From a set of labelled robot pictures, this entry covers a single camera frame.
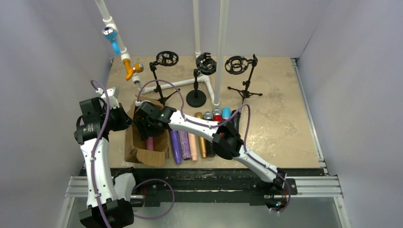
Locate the hot pink microphone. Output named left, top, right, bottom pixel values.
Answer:
left=146, top=137, right=154, bottom=151

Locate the brown cardboard box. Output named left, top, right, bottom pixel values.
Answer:
left=124, top=95, right=172, bottom=167

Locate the glitter purple microphone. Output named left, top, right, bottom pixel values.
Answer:
left=178, top=131, right=192, bottom=160

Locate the black round-base mic stand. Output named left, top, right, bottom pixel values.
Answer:
left=186, top=52, right=217, bottom=108

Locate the gold microphone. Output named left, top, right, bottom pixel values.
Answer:
left=194, top=112, right=207, bottom=159

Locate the black glitter microphone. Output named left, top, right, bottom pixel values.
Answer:
left=203, top=111, right=215, bottom=157

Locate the black tripod mic stand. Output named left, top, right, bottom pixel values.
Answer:
left=148, top=51, right=181, bottom=106
left=224, top=53, right=263, bottom=105

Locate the red glitter microphone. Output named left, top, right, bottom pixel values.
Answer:
left=212, top=107, right=222, bottom=122

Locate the light blue microphone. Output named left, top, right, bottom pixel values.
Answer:
left=222, top=107, right=231, bottom=120

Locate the black microphone orange end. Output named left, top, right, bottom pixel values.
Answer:
left=231, top=110, right=241, bottom=133

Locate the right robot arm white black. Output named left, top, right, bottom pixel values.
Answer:
left=135, top=101, right=289, bottom=191

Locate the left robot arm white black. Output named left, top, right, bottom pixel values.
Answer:
left=74, top=96, right=135, bottom=228

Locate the orange toy microphone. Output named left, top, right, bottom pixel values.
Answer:
left=123, top=59, right=144, bottom=81

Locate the blue toy microphone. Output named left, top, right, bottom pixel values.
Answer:
left=102, top=26, right=121, bottom=55

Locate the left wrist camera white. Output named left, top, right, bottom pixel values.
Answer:
left=96, top=87, right=120, bottom=109

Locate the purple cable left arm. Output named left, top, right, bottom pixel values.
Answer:
left=88, top=80, right=175, bottom=228

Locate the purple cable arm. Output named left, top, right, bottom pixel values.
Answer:
left=137, top=79, right=292, bottom=215
left=88, top=80, right=175, bottom=228

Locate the black table edge rail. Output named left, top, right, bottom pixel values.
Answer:
left=78, top=167, right=325, bottom=208

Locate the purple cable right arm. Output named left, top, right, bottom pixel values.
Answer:
left=137, top=79, right=292, bottom=215

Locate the white PVC pipe frame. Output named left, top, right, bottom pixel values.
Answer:
left=95, top=0, right=229, bottom=106

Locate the aluminium frame rail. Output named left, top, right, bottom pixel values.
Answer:
left=57, top=174, right=352, bottom=228

